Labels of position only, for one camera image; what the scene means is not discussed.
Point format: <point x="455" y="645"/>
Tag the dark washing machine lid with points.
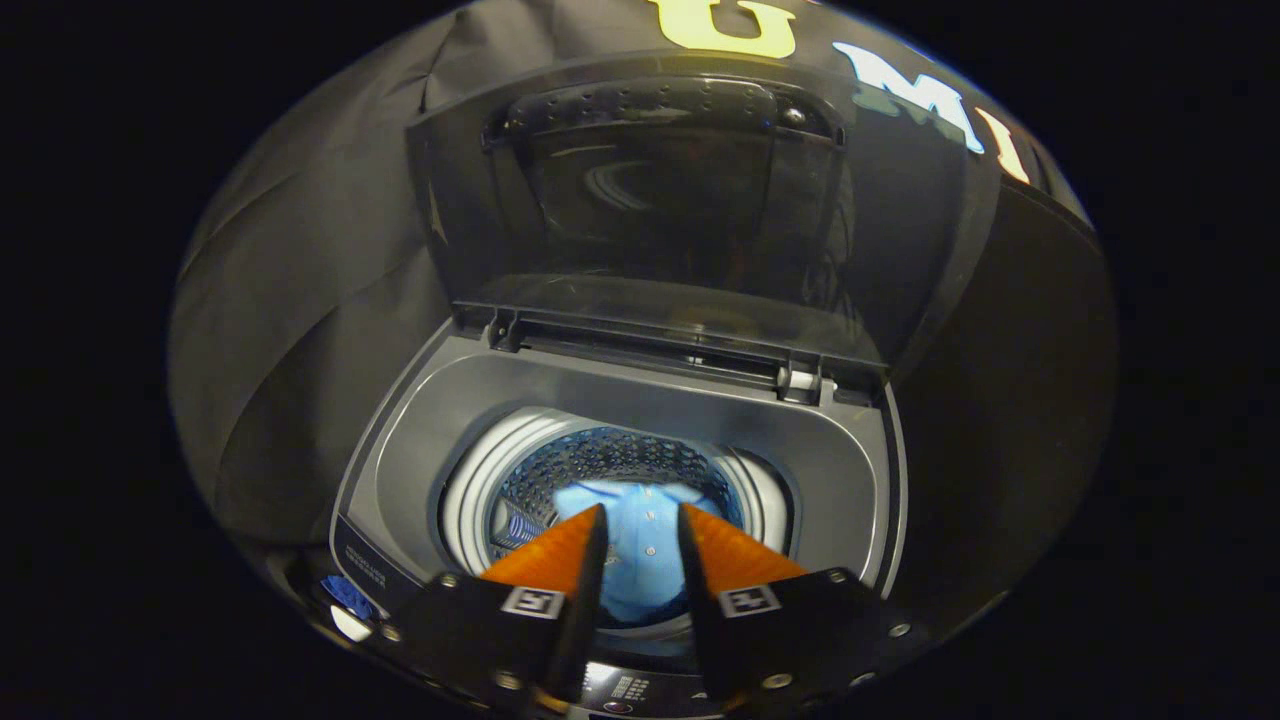
<point x="900" y="230"/>

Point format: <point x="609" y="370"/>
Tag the black backdrop cloth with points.
<point x="300" y="300"/>

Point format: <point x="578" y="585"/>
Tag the light blue polo shirt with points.
<point x="645" y="530"/>

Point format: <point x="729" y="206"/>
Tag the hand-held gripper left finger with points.
<point x="470" y="630"/>

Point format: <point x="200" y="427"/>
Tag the dark grey washing machine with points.
<point x="620" y="390"/>

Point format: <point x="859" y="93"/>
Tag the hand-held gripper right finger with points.
<point x="790" y="630"/>

